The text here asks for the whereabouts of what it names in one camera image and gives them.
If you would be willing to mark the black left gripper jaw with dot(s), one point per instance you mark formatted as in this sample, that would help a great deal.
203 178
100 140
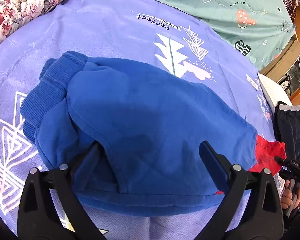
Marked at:
279 160

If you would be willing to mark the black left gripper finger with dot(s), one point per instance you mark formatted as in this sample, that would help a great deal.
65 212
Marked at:
37 215
263 216

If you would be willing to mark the blue and red pants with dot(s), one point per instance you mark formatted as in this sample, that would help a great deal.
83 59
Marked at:
140 128

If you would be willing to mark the person's right hand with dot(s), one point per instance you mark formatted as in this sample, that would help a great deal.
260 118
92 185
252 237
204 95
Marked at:
287 196

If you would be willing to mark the dark navy folded garment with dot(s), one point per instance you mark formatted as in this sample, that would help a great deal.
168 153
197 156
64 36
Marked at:
286 124

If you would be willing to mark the white mattress edge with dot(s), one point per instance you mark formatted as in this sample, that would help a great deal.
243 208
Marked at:
273 92

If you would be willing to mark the wooden display cabinet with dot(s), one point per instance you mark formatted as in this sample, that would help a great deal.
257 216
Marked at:
285 68

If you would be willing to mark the teal heart-print blanket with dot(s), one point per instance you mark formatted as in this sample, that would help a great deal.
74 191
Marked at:
259 29

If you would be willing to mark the purple patterned bed sheet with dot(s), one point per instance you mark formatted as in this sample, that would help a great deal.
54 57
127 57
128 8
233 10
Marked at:
139 30

